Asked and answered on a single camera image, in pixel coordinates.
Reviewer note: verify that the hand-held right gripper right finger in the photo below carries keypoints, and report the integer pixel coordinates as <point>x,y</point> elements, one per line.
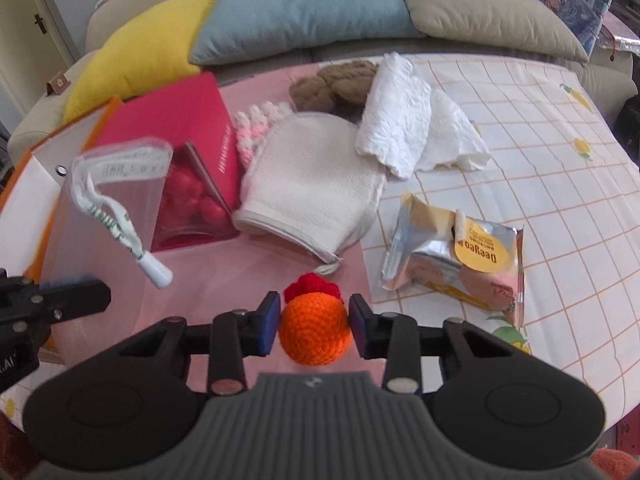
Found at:
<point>358,325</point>

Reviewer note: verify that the pink and silver snack packet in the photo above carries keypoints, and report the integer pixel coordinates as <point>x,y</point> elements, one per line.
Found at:
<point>450,260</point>

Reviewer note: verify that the pink and white crochet pouch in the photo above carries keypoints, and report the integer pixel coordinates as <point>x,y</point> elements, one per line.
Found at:
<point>255,127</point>

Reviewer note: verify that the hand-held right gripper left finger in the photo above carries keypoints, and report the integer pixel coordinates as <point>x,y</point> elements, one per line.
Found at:
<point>270,322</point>

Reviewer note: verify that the beige pillow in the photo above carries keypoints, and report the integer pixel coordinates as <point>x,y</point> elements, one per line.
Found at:
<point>490,5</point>

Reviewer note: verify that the white paper towel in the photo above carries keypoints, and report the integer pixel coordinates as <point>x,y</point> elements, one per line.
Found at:
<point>395,115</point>

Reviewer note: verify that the red transparent box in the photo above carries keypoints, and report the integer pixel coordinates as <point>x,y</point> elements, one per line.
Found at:
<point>185,125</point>

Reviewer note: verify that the yellow pillow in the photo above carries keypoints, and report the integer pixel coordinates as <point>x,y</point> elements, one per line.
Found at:
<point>145,45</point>

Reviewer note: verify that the orange crochet ball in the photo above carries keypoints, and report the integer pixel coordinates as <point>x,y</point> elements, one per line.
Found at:
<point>314,330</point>

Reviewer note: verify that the black backpack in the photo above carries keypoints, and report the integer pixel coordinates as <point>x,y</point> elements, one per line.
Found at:
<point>629,120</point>

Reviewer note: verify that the brown fuzzy cloth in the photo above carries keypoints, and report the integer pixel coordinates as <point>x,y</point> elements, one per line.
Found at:
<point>335,85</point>

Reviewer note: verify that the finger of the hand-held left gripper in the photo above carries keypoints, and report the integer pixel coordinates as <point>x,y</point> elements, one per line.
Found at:
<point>75,297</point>

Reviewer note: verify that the white bath mitt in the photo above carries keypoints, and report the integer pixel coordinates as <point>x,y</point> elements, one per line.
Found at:
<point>305,185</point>

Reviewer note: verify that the orange cardboard box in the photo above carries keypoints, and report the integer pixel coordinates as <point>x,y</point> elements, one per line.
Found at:
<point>30,195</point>

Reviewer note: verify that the blue pillow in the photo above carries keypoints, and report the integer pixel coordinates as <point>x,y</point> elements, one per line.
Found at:
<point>305,10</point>

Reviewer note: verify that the pink and checked bed sheet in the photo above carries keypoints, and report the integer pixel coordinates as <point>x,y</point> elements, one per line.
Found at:
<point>550,170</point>

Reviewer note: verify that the white door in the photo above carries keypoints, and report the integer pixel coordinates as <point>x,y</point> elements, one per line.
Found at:
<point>30,20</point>

